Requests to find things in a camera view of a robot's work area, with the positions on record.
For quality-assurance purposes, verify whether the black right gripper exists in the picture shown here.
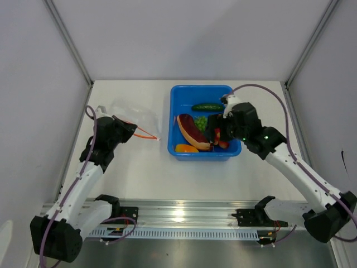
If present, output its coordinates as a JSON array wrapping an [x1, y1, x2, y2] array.
[[202, 113, 247, 145]]

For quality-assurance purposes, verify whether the clear zip top bag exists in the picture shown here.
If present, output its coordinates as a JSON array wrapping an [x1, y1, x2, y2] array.
[[110, 102, 160, 141]]

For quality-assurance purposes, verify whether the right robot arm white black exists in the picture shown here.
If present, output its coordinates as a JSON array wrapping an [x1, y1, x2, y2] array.
[[205, 102, 356, 243]]

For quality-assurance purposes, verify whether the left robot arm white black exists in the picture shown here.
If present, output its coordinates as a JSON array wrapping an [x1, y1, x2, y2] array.
[[30, 116, 137, 265]]

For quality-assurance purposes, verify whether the green grape bunch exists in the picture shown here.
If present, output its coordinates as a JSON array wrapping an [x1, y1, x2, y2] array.
[[194, 116, 208, 133]]

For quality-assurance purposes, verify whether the green cucumber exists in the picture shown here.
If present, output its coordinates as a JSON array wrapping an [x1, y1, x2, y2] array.
[[191, 103, 225, 112]]

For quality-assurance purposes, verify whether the red lychee bunch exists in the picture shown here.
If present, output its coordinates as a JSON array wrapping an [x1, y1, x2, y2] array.
[[213, 128, 229, 149]]

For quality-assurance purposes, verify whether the blue plastic bin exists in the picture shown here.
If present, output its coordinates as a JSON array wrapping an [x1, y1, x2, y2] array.
[[167, 85, 242, 161]]

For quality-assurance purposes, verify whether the orange mango slice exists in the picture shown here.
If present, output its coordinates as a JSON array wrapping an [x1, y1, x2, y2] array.
[[175, 144, 199, 153]]

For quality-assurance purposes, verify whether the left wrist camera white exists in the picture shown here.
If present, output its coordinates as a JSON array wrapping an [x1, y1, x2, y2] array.
[[95, 106, 110, 119]]

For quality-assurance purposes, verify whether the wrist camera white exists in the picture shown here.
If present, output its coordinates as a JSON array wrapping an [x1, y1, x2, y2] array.
[[95, 106, 110, 119], [220, 94, 242, 118]]

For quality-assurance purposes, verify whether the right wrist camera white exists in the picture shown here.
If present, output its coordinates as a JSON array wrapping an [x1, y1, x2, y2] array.
[[220, 94, 242, 118]]

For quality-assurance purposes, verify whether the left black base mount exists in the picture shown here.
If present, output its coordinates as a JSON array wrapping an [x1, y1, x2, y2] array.
[[95, 194, 139, 226]]

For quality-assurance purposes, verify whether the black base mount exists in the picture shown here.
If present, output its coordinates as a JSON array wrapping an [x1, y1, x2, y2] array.
[[231, 195, 288, 227], [95, 194, 139, 226]]

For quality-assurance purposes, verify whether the aluminium mounting rail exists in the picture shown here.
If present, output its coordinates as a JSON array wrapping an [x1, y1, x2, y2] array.
[[120, 199, 258, 229]]

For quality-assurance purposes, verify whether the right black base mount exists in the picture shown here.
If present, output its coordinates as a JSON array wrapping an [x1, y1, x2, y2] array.
[[231, 195, 288, 227]]

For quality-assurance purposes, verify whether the white slotted cable duct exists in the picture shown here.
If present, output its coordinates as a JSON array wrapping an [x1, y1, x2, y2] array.
[[88, 227, 259, 241]]

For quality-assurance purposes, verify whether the left aluminium frame post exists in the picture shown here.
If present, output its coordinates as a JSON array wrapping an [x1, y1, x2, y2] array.
[[42, 0, 94, 88]]

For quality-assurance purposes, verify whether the aluminium frame post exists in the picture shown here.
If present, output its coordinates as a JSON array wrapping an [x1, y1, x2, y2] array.
[[42, 0, 94, 88], [284, 0, 342, 90]]

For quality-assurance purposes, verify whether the right aluminium frame post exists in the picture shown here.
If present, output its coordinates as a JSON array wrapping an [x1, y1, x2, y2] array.
[[284, 0, 342, 90]]

